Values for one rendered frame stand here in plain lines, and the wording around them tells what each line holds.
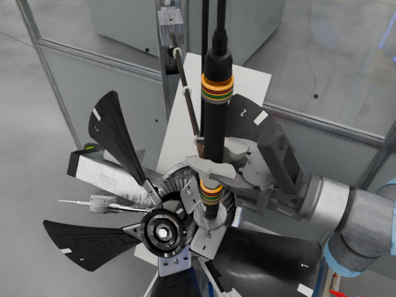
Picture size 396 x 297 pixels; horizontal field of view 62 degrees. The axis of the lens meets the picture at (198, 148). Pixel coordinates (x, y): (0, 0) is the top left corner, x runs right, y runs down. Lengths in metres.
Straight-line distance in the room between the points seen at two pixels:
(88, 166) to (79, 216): 1.29
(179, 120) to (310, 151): 0.69
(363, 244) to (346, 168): 0.99
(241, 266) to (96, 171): 0.51
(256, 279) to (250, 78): 0.53
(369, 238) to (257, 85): 0.55
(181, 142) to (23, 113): 2.27
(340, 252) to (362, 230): 0.10
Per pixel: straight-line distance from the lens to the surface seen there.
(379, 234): 0.55
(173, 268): 0.89
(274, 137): 0.47
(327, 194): 0.53
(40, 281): 2.22
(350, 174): 1.57
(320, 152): 1.50
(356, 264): 0.63
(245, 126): 0.75
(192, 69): 1.01
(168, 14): 1.11
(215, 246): 0.82
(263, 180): 0.52
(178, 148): 1.03
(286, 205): 0.57
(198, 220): 0.71
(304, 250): 0.85
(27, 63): 3.73
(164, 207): 0.78
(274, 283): 0.82
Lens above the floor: 1.93
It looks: 50 degrees down
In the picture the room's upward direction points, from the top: straight up
